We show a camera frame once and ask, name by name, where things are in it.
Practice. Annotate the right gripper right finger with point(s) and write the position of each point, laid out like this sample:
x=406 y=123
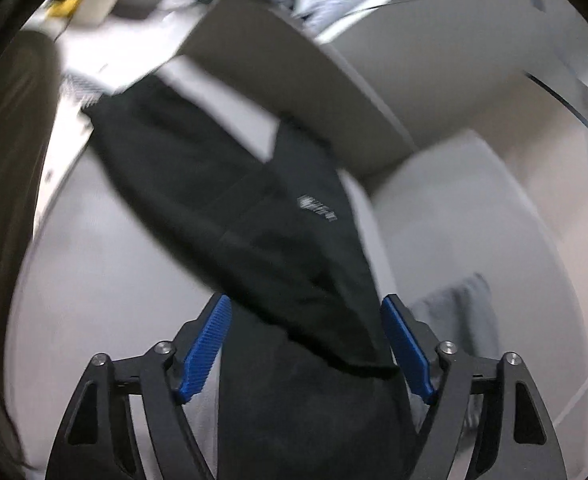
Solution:
x=515 y=438

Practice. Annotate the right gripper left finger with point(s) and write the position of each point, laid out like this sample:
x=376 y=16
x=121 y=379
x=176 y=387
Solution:
x=96 y=437

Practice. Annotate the black pants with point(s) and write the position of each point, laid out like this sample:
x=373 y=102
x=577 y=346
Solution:
x=308 y=388

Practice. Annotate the folded grey sweatpants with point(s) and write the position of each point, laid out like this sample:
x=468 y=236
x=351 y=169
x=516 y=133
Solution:
x=462 y=313

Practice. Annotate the grey sofa back cushion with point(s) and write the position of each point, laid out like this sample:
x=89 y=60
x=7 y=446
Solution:
x=263 y=53

